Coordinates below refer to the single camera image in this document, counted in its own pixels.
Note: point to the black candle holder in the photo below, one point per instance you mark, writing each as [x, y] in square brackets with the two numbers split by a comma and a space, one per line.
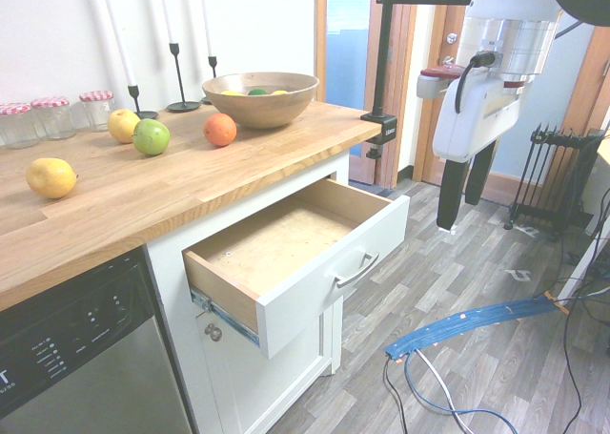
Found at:
[135, 95]
[183, 105]
[212, 62]

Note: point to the black oil radiator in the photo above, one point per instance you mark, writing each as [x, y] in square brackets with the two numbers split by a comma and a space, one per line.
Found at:
[553, 181]

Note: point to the stainless steel dishwasher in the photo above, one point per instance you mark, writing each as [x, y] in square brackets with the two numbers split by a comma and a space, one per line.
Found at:
[86, 357]

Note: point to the green lime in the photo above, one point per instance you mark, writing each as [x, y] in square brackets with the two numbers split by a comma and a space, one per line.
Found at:
[256, 91]

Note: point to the green apple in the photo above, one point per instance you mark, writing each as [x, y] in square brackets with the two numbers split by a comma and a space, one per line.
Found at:
[151, 137]

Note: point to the round silver cabinet knob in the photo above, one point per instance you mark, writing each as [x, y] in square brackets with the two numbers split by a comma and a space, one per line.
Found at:
[213, 333]

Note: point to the wooden door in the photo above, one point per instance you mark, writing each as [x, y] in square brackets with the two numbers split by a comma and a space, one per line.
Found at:
[431, 133]

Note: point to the silver door lock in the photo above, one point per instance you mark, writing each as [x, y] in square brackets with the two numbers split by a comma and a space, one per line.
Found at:
[451, 37]

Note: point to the yellow lemon in bowl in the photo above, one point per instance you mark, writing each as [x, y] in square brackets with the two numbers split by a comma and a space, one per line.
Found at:
[279, 92]
[231, 92]

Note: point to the large wooden bowl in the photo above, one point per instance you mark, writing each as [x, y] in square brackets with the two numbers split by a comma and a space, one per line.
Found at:
[262, 107]

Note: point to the glass jar red checked lid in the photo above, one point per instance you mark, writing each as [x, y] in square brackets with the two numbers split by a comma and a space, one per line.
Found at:
[18, 126]
[53, 119]
[97, 112]

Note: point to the black clamp camera stand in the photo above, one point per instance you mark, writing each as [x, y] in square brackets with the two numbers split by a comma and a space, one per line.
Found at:
[381, 71]

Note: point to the white kitchen cabinet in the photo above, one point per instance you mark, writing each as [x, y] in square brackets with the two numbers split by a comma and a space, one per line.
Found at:
[267, 386]

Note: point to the white drawer with wooden inside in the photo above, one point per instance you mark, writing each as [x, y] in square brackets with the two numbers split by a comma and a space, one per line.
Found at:
[286, 243]

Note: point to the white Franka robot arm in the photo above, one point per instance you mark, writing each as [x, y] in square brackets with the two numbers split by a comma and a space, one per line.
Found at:
[524, 43]

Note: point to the orange fruit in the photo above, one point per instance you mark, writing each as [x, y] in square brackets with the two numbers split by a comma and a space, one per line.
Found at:
[220, 130]

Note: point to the yellow apple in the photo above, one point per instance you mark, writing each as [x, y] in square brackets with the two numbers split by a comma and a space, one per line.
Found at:
[121, 125]

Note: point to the large yellow lemon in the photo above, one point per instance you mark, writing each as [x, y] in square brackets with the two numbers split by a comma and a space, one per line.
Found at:
[50, 179]

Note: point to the grey wrist camera red top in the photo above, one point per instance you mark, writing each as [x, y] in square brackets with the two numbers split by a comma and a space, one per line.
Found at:
[431, 85]

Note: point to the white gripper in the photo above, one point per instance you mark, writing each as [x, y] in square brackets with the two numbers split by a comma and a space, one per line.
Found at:
[464, 124]

